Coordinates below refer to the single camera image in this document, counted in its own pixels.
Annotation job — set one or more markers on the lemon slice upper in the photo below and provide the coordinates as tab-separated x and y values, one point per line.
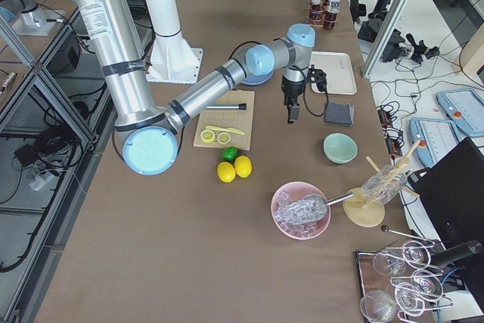
207	136

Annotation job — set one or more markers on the blue teach pendant far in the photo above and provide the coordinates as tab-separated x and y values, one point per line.
465	108

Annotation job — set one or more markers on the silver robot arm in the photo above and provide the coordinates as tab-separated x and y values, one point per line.
155	99

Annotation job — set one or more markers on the green bowl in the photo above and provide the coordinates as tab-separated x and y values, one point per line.
339	148

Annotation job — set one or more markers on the wooden cutting board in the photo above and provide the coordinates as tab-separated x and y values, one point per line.
239	119

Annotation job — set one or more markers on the grey folded cloth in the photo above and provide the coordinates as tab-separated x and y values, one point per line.
340	114

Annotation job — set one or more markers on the wine glass rack tray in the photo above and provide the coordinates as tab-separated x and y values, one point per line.
399	283

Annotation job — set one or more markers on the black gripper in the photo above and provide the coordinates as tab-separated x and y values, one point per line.
292	90

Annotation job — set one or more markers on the copper wire bottle rack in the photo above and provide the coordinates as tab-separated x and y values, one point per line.
323	13

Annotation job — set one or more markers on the lemon slice lower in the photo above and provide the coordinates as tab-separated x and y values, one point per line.
223	138

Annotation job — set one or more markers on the metal ice scoop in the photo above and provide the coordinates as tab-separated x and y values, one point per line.
321	204

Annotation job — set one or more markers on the blue plate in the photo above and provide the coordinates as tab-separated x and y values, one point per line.
254	80

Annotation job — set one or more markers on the lemon slice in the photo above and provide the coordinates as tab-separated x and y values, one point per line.
223	138
207	136

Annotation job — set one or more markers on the black laptop monitor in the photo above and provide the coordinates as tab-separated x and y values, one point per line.
452	193

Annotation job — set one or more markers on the tea bottle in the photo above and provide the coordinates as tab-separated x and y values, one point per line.
330	17
316	12

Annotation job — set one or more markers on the wooden cup stand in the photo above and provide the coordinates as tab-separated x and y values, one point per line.
361	209

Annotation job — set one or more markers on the aluminium frame post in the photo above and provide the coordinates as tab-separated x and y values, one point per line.
383	36

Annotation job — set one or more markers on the blue teach pendant near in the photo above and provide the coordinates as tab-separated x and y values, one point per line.
438	136

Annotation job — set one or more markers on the yellow plastic knife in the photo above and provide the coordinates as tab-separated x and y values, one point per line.
228	129

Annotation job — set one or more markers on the blue teach pendant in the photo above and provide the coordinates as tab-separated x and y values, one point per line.
465	108
438	136

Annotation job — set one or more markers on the tea bottle middle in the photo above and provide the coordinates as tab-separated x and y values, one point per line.
316	12

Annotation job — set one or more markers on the green lime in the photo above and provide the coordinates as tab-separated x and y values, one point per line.
229	154

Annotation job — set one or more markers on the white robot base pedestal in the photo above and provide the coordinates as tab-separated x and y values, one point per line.
172	59

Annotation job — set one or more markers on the yellow lemon left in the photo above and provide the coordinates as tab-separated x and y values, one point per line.
226	172

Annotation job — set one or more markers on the cream rabbit tray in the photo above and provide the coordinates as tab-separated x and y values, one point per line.
338	68

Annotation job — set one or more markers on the tea bottle front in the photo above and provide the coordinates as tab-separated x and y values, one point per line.
330	17

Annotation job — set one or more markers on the pink bowl of ice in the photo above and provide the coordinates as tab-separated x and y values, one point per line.
285	196

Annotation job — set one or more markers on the yellow lemon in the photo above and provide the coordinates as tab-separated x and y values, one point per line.
226	172
243	166

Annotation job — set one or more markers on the yellow lemon right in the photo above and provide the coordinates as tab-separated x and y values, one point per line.
243	166

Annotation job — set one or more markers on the clear glass mug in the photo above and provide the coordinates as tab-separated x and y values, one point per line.
382	187

